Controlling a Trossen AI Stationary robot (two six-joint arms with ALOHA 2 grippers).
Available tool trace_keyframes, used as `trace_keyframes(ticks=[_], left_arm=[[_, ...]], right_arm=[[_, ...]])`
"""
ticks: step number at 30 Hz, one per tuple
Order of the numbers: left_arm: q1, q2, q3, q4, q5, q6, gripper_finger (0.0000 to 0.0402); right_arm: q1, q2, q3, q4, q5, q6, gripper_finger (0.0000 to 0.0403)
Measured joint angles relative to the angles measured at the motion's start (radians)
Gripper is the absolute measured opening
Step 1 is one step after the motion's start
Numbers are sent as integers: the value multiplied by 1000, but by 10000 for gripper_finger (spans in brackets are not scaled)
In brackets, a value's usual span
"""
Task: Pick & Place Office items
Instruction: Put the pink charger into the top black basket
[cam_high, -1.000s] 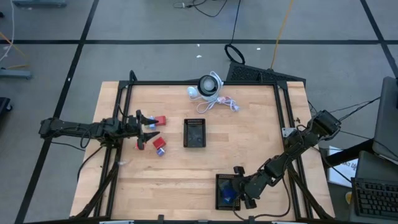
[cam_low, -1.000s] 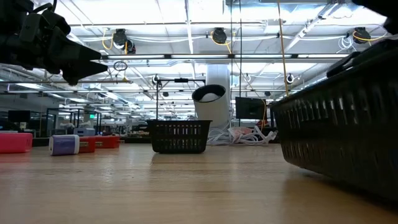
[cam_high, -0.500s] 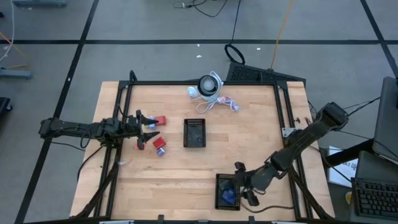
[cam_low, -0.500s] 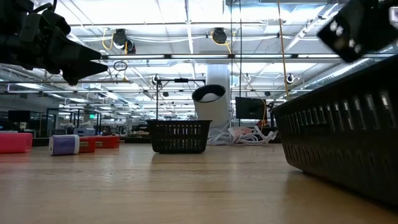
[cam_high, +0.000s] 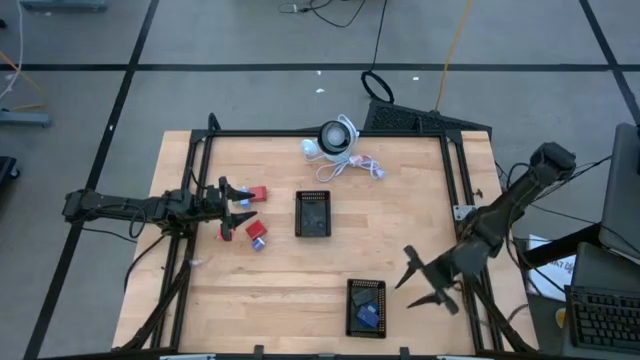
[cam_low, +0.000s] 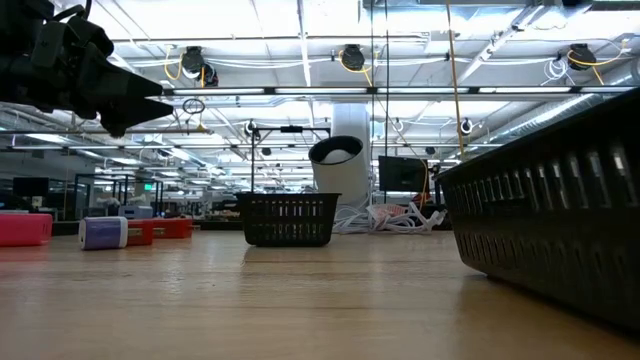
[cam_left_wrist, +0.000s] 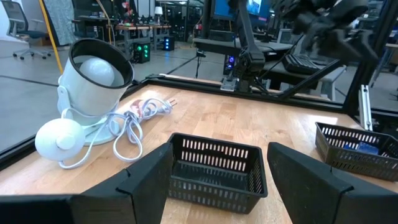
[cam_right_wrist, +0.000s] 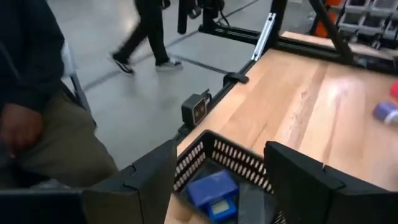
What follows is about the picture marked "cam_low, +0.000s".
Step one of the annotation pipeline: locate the white round column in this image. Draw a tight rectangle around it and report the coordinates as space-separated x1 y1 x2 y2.
331 102 372 151

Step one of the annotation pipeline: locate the long ceiling light bar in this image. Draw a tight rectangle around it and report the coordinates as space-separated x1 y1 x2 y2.
162 85 636 97

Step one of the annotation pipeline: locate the black slotted plastic basket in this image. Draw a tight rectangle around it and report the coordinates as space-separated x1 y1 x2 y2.
433 87 640 334
234 192 342 248

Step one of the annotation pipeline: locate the black background workstation frame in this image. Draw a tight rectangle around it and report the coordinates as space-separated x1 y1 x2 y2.
73 172 165 221

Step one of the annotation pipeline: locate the red rectangular box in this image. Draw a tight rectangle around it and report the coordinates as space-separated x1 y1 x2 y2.
152 217 195 240

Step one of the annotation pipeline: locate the dark background monitor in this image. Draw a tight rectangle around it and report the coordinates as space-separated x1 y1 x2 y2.
12 176 51 199

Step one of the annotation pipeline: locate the thin black hanging cable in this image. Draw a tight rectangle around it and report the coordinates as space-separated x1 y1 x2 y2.
383 0 391 204
369 0 376 204

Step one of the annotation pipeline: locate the silver ventilation duct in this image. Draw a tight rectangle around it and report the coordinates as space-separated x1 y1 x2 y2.
487 59 640 146

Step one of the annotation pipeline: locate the black monitor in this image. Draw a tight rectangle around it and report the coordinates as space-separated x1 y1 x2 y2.
377 155 430 193

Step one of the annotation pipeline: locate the pink plastic case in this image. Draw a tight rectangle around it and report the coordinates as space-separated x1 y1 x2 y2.
0 212 54 248

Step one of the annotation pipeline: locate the purple white cylindrical container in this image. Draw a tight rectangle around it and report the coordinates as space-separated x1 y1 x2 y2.
78 215 129 251

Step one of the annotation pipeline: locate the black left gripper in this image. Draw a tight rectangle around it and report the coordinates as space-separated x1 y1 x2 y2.
0 0 175 140

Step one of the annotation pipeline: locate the short yellow hanging cord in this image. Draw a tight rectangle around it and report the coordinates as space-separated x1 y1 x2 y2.
418 158 431 209

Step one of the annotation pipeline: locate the white cylinder with black rim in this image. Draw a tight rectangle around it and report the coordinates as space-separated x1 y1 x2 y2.
308 134 372 207

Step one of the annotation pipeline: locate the white cable bundle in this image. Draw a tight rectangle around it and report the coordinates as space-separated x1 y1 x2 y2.
331 201 449 236

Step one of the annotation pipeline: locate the black ceiling cord reel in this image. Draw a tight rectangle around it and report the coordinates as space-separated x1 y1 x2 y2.
567 43 597 71
179 45 220 89
341 43 366 72

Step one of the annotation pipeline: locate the long yellow hanging cord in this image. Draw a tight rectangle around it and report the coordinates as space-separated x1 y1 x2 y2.
444 0 467 162

